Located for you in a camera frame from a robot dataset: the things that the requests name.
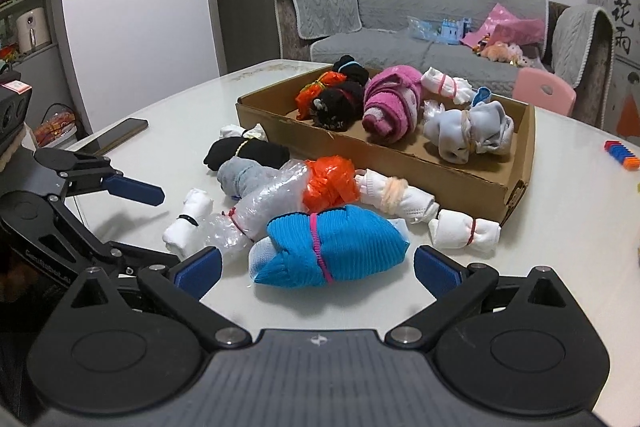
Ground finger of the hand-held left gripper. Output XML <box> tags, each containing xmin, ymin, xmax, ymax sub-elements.
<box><xmin>47</xmin><ymin>198</ymin><xmax>182</xmax><ymax>279</ymax></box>
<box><xmin>34</xmin><ymin>148</ymin><xmax>166</xmax><ymax>206</ymax></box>

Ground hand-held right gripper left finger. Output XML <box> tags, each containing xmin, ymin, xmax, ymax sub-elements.
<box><xmin>70</xmin><ymin>248</ymin><xmax>252</xmax><ymax>350</ymax></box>

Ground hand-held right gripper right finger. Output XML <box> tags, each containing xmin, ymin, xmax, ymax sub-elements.
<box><xmin>386</xmin><ymin>245</ymin><xmax>568</xmax><ymax>350</ymax></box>

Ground white sock bundle red band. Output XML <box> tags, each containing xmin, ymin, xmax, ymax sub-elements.
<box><xmin>428</xmin><ymin>208</ymin><xmax>502</xmax><ymax>257</ymax></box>

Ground white sock bundle black band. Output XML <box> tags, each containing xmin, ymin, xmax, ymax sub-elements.
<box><xmin>162</xmin><ymin>188</ymin><xmax>213</xmax><ymax>257</ymax></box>

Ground white sock bundle peach band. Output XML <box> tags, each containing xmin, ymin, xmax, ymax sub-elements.
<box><xmin>357</xmin><ymin>170</ymin><xmax>441</xmax><ymax>224</ymax></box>

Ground grey sock bundle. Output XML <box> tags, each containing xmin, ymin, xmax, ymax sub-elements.
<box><xmin>216</xmin><ymin>157</ymin><xmax>286</xmax><ymax>200</ymax></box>

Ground black sock bundle yellow band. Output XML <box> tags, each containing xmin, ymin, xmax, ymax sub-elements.
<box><xmin>202</xmin><ymin>123</ymin><xmax>291</xmax><ymax>172</ymax></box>

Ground shallow cardboard box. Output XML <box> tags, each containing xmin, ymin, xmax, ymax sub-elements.
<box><xmin>236</xmin><ymin>64</ymin><xmax>537</xmax><ymax>228</ymax></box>

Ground orange plastic bag bundle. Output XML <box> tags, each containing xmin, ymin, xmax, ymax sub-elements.
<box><xmin>302</xmin><ymin>157</ymin><xmax>362</xmax><ymax>214</ymax></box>

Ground pale grey-blue sock bundle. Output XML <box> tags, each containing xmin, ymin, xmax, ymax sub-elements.
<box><xmin>422</xmin><ymin>101</ymin><xmax>515</xmax><ymax>165</ymax></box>

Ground white sock bundle pink band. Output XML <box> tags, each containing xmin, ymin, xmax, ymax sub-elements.
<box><xmin>420</xmin><ymin>67</ymin><xmax>475</xmax><ymax>105</ymax></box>

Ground red-orange sock bundle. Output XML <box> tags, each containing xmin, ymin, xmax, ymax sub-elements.
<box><xmin>295</xmin><ymin>72</ymin><xmax>347</xmax><ymax>122</ymax></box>

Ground black sock bundle blue band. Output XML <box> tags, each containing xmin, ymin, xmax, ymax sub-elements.
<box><xmin>331</xmin><ymin>54</ymin><xmax>371</xmax><ymax>82</ymax></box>

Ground white desktop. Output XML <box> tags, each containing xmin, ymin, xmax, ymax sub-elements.
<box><xmin>75</xmin><ymin>59</ymin><xmax>640</xmax><ymax>427</ymax></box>

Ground black phone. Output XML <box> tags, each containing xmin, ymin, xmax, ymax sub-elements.
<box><xmin>67</xmin><ymin>118</ymin><xmax>150</xmax><ymax>156</ymax></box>

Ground plastic bag with orange items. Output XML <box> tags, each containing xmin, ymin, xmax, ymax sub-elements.
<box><xmin>32</xmin><ymin>103</ymin><xmax>81</xmax><ymax>148</ymax></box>

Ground clear plastic wrap bundle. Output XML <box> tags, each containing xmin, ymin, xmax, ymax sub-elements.
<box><xmin>422</xmin><ymin>99</ymin><xmax>447</xmax><ymax>122</ymax></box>

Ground pink fuzzy sock roll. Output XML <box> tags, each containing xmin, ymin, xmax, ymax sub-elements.
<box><xmin>362</xmin><ymin>64</ymin><xmax>425</xmax><ymax>144</ymax></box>

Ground white air fryer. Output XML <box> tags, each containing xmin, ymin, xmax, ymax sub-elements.
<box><xmin>15</xmin><ymin>7</ymin><xmax>52</xmax><ymax>54</ymax></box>

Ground black sock bundle red trim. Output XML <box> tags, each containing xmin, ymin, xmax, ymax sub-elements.
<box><xmin>310</xmin><ymin>81</ymin><xmax>365</xmax><ymax>132</ymax></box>

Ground pink plastic chair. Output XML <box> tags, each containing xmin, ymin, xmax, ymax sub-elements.
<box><xmin>512</xmin><ymin>67</ymin><xmax>577</xmax><ymax>116</ymax></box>

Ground colourful toy block stick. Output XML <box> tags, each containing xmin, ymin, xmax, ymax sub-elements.
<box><xmin>603</xmin><ymin>139</ymin><xmax>640</xmax><ymax>168</ymax></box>

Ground orange plush toys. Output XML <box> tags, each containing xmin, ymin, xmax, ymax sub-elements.
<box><xmin>472</xmin><ymin>34</ymin><xmax>538</xmax><ymax>68</ymax></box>

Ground grey covered sofa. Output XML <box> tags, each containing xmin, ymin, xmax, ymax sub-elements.
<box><xmin>275</xmin><ymin>0</ymin><xmax>617</xmax><ymax>130</ymax></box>

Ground blue toy castle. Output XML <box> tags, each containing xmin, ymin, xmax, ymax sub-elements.
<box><xmin>437</xmin><ymin>17</ymin><xmax>473</xmax><ymax>45</ymax></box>

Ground clear bluish plastic bag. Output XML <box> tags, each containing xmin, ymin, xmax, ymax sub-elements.
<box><xmin>406</xmin><ymin>18</ymin><xmax>441</xmax><ymax>40</ymax></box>

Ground pink plastic bag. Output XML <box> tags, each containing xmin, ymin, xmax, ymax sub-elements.
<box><xmin>462</xmin><ymin>3</ymin><xmax>546</xmax><ymax>48</ymax></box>

